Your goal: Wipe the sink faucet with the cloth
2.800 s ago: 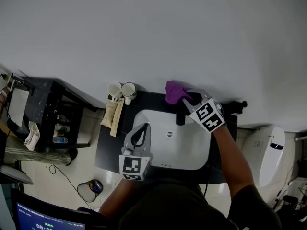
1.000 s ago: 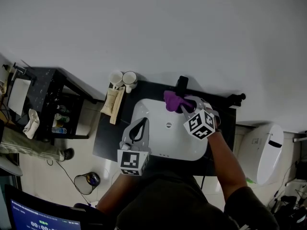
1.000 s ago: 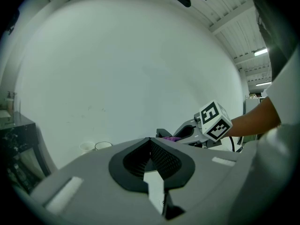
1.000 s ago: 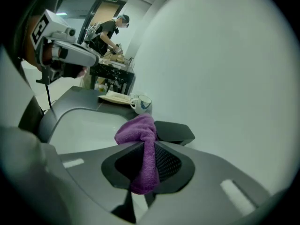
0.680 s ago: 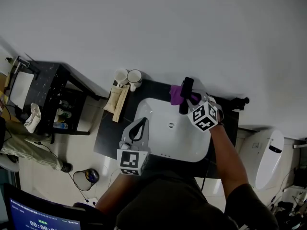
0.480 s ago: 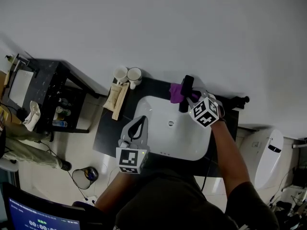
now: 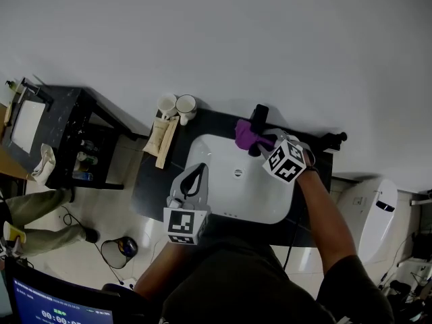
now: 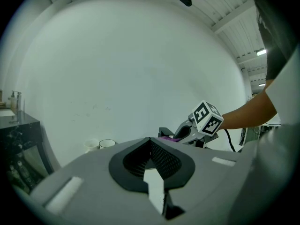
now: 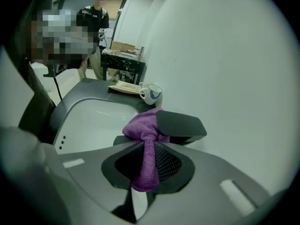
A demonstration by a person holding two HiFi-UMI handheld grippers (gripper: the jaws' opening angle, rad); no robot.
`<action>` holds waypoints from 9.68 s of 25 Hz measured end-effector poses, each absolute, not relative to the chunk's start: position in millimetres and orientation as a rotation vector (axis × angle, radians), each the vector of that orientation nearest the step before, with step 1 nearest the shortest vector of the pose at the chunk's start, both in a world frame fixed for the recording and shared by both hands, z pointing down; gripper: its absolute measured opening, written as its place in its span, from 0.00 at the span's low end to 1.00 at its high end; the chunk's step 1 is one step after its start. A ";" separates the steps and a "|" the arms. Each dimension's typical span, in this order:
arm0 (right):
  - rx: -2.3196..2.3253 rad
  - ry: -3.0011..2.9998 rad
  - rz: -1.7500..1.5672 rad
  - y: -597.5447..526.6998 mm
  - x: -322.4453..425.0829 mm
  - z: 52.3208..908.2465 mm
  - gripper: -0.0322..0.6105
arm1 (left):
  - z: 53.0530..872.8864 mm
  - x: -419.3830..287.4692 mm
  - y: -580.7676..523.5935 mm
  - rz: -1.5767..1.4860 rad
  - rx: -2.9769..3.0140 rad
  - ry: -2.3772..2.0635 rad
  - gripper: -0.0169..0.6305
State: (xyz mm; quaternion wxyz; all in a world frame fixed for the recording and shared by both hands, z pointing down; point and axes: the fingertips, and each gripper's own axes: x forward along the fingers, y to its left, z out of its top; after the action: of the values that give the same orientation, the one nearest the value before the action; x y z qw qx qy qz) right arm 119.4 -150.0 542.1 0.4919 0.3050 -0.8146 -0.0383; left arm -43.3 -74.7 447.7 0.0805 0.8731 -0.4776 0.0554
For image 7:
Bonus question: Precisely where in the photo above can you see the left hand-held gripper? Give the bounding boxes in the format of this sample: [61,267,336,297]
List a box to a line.
[163,162,213,246]

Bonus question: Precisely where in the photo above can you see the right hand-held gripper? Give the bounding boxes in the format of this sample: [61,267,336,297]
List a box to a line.
[248,128,313,184]

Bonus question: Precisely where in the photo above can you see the purple cloth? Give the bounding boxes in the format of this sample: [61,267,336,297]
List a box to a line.
[234,119,276,151]

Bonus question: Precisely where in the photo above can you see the black sink faucet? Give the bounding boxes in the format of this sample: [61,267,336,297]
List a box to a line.
[248,103,270,157]

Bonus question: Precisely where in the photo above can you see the person's left forearm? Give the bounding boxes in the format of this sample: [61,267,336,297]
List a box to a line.
[132,238,217,300]

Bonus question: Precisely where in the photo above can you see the person's right forearm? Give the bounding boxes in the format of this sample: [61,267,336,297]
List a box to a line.
[294,166,360,277]

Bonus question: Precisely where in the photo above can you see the white sink basin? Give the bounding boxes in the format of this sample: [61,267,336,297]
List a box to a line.
[184,134,296,225]

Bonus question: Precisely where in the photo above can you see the black sink vanity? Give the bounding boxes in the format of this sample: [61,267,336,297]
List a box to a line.
[130,107,335,249]

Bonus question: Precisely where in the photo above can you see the white rectangular sink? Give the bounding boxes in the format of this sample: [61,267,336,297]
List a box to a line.
[10,99,47,155]

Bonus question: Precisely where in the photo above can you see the black angular faucet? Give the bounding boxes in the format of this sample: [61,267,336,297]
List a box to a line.
[20,77,55,112]

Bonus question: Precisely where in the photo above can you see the beige pouch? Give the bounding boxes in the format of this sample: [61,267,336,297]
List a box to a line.
[142,116,170,157]

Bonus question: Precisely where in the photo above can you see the black countertop holder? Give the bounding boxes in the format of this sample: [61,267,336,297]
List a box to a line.
[319,131,348,154]

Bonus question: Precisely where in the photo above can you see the white mug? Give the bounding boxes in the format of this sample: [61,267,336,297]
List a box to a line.
[175,94,198,126]
[157,92,178,121]

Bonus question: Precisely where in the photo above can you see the green capped bottle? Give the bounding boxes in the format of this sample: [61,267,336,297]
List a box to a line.
[76,151,99,167]

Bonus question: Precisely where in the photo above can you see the person's dark shirt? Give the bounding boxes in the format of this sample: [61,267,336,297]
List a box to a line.
[161,214,396,324]

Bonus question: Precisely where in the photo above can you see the white toilet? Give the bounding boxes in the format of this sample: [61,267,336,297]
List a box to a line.
[336,177,399,267]

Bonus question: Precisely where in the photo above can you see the black speckled vanity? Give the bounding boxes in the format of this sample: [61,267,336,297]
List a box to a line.
[1,84,150,191]

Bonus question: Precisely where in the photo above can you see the white towel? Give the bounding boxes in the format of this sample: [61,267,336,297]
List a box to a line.
[31,143,57,186]

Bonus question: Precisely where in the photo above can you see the wooden table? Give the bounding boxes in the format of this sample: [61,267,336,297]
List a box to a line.
[0,101,35,182]

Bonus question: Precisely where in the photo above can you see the computer monitor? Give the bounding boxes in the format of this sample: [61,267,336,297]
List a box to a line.
[4,256,115,324]

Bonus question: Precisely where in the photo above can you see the yellow paper cup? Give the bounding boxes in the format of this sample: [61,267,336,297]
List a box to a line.
[2,221,28,245]

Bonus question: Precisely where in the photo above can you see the black equipment pile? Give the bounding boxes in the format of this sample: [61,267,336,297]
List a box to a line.
[377,231,432,324]

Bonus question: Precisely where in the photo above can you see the black wire waste bin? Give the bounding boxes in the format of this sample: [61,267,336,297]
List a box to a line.
[100,236,139,270]

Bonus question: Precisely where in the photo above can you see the black floor cable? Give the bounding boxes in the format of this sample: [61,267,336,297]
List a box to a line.
[59,205,126,286]

